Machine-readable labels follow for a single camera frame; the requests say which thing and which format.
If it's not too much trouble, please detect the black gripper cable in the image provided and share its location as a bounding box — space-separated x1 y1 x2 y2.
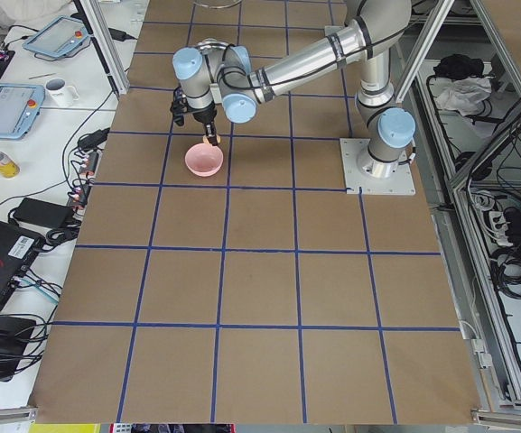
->
217 42 252 91

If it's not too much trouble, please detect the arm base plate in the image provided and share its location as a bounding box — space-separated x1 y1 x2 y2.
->
340 138 416 196

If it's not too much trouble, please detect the aluminium frame post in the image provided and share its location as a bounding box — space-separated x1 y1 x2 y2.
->
73 0 130 97

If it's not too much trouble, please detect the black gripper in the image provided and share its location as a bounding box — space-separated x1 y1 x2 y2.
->
192 106 221 145

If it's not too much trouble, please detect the near blue teach pendant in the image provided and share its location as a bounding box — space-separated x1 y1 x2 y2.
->
0 83 45 140

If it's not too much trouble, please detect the yellow drink can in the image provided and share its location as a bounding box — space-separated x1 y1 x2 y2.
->
0 152 20 179

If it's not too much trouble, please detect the far blue teach pendant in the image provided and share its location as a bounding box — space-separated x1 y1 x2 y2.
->
23 16 90 61

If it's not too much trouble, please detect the blue teach pendant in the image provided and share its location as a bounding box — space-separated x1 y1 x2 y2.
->
0 83 45 140
23 16 90 61

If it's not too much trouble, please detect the pink bowl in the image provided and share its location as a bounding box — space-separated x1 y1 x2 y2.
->
184 143 224 177

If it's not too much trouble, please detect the white mug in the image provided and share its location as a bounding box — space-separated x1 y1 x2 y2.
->
45 78 79 108

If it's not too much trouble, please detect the black power brick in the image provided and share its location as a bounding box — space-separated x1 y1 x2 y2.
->
8 198 74 228

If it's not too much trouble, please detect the glass pot lid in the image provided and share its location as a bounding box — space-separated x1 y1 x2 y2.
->
193 0 242 9

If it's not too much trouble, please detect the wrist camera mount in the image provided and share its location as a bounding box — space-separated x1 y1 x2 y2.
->
170 86 189 126

